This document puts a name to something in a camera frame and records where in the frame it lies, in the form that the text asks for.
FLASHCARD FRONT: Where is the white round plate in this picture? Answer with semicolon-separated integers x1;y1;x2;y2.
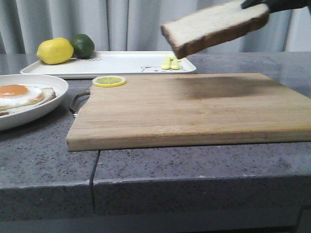
0;74;69;131

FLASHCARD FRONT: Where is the white bread slice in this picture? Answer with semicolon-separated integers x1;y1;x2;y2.
161;0;269;59

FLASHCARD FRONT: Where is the lemon slice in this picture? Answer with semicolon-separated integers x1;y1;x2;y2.
92;76;127;87

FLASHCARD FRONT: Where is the right yellow-green small piece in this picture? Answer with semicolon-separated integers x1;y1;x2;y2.
170;59;182;70

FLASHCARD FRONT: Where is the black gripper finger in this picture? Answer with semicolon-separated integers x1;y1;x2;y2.
241;0;311;13

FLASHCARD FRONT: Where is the wooden cutting board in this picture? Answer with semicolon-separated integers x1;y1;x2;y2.
67;73;311;151

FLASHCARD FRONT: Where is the yellow lemon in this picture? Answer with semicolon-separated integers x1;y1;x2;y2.
36;37;74;65

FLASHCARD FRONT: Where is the fried egg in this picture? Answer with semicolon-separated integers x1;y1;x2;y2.
0;84;44;109

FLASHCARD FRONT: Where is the white rectangular tray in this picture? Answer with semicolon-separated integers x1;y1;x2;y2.
20;51;196;80

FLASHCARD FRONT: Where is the grey curtain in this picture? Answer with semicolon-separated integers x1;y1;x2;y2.
0;0;311;54

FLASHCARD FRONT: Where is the metal board handle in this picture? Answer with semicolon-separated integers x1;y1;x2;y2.
69;87;91;117

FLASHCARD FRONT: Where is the left yellow-green small piece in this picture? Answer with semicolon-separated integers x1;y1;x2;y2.
161;55;172;70

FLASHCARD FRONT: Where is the yellow-green small piece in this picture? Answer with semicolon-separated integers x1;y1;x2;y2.
170;59;182;70
161;55;172;70

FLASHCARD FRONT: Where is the green lime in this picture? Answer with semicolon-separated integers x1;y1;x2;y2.
70;34;95;59

